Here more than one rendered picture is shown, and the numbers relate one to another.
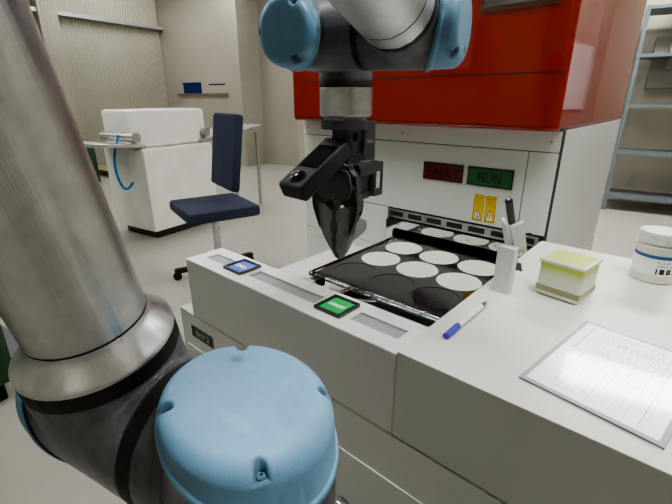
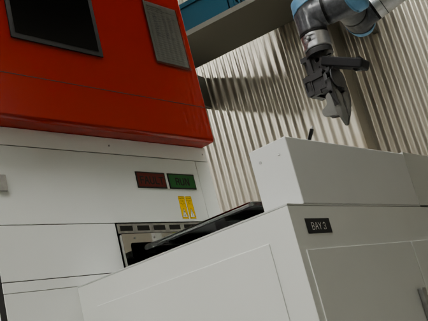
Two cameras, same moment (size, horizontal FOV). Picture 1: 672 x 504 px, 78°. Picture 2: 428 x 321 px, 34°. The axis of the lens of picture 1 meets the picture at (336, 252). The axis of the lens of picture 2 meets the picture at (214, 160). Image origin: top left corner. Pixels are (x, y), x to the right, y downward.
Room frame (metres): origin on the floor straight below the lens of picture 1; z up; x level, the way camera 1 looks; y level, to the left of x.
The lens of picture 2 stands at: (1.10, 1.63, 0.59)
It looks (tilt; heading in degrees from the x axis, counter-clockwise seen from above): 15 degrees up; 265
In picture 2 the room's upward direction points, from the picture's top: 14 degrees counter-clockwise
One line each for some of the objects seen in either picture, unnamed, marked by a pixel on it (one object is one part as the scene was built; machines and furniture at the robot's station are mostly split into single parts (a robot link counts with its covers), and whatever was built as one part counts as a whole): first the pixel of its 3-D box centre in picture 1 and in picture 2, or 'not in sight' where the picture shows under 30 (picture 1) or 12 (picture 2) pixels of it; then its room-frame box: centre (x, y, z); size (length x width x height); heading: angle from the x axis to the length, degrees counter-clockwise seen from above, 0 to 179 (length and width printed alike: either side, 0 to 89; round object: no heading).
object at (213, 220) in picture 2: (358, 253); (195, 227); (1.05, -0.06, 0.90); 0.37 x 0.01 x 0.01; 139
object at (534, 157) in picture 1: (403, 193); (121, 207); (1.23, -0.20, 1.02); 0.81 x 0.03 x 0.40; 49
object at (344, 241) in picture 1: (353, 230); (339, 111); (0.63, -0.03, 1.09); 0.06 x 0.03 x 0.09; 139
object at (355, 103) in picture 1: (344, 104); (316, 44); (0.64, -0.01, 1.28); 0.08 x 0.08 x 0.05
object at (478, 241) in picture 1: (451, 247); (180, 248); (1.10, -0.32, 0.89); 0.44 x 0.02 x 0.10; 49
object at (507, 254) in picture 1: (510, 253); not in sight; (0.69, -0.31, 1.03); 0.06 x 0.04 x 0.13; 139
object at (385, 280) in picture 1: (417, 270); (239, 225); (0.93, -0.20, 0.90); 0.34 x 0.34 x 0.01; 49
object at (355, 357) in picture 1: (287, 319); (342, 181); (0.70, 0.09, 0.89); 0.55 x 0.09 x 0.14; 49
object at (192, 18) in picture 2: not in sight; (208, 23); (0.62, -2.16, 2.47); 0.50 x 0.37 x 0.20; 148
